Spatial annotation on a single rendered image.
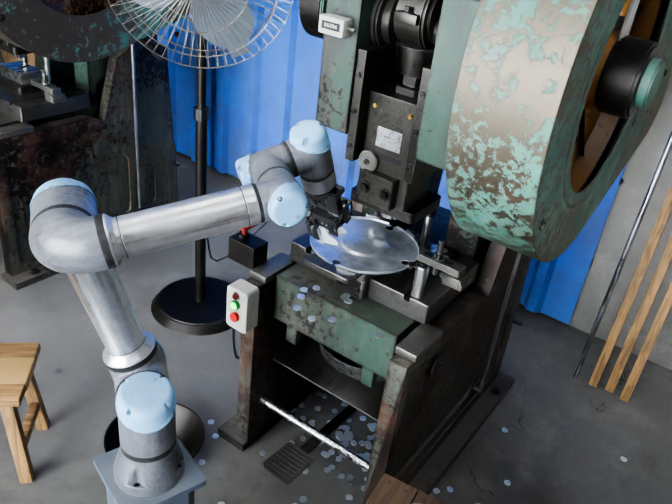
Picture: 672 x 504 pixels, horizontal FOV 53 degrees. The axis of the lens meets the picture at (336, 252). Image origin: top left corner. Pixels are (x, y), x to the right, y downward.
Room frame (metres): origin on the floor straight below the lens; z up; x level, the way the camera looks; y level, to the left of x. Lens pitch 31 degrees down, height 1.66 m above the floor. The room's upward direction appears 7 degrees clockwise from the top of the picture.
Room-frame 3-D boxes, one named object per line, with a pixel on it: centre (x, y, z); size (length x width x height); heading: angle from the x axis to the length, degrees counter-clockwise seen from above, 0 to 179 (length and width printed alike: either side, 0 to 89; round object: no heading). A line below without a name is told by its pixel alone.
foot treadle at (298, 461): (1.53, -0.07, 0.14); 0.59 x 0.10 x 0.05; 148
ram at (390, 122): (1.60, -0.12, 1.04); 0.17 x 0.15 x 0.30; 148
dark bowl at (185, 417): (1.44, 0.48, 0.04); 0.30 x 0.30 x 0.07
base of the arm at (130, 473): (1.00, 0.35, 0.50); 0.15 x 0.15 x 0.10
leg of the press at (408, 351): (1.62, -0.44, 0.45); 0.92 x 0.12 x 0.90; 148
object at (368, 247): (1.53, -0.07, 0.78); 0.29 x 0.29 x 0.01
